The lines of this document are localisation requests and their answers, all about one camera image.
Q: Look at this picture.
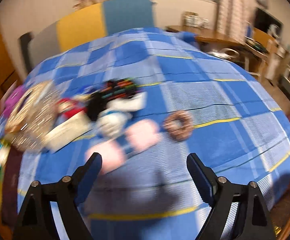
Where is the brown scrunchie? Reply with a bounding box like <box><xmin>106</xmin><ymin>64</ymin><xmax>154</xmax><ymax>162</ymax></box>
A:
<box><xmin>162</xmin><ymin>110</ymin><xmax>194</xmax><ymax>141</ymax></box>

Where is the pink white plush toy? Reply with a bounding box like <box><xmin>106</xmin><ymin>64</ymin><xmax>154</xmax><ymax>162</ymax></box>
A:
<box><xmin>0</xmin><ymin>139</ymin><xmax>11</xmax><ymax>166</ymax></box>

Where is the multicolour sofa backrest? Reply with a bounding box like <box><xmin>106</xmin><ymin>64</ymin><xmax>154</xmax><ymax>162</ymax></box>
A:
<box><xmin>19</xmin><ymin>0</ymin><xmax>155</xmax><ymax>73</ymax></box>

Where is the white blue-striped sock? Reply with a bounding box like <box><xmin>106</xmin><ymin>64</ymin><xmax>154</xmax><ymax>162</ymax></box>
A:
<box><xmin>96</xmin><ymin>111</ymin><xmax>132</xmax><ymax>139</ymax></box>

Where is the beige knitted cloth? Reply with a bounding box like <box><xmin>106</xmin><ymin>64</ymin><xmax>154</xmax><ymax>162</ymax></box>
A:
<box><xmin>43</xmin><ymin>111</ymin><xmax>91</xmax><ymax>152</ymax></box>

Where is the red reindeer christmas sock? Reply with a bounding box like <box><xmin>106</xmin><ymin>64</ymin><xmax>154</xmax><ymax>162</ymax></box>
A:
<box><xmin>57</xmin><ymin>98</ymin><xmax>86</xmax><ymax>119</ymax></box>

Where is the white sponge block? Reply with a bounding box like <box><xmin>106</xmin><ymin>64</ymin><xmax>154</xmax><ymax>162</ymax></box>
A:
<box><xmin>106</xmin><ymin>92</ymin><xmax>147</xmax><ymax>112</ymax></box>

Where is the purple gift box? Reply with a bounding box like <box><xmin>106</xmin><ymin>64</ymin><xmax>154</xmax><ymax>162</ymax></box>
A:
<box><xmin>0</xmin><ymin>82</ymin><xmax>25</xmax><ymax>118</ymax></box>

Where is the pink fluffy sock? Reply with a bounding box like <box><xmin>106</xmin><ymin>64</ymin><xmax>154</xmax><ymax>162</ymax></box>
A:
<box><xmin>85</xmin><ymin>119</ymin><xmax>161</xmax><ymax>174</ymax></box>

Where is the sparkly silver box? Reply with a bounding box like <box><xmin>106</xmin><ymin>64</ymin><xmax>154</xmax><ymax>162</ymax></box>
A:
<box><xmin>5</xmin><ymin>80</ymin><xmax>60</xmax><ymax>152</ymax></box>

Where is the blue checkered tablecloth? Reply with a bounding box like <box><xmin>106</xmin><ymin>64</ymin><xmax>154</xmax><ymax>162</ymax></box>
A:
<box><xmin>0</xmin><ymin>26</ymin><xmax>290</xmax><ymax>240</ymax></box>

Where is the patterned curtain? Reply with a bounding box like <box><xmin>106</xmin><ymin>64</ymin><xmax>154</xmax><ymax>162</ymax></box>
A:
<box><xmin>216</xmin><ymin>0</ymin><xmax>249</xmax><ymax>43</ymax></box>

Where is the wooden side table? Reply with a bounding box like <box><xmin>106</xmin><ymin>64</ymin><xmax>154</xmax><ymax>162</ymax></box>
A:
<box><xmin>166</xmin><ymin>25</ymin><xmax>269</xmax><ymax>80</ymax></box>

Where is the black beaded hair wig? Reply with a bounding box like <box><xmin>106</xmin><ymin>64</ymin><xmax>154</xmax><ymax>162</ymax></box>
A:
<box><xmin>86</xmin><ymin>78</ymin><xmax>141</xmax><ymax>121</ymax></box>

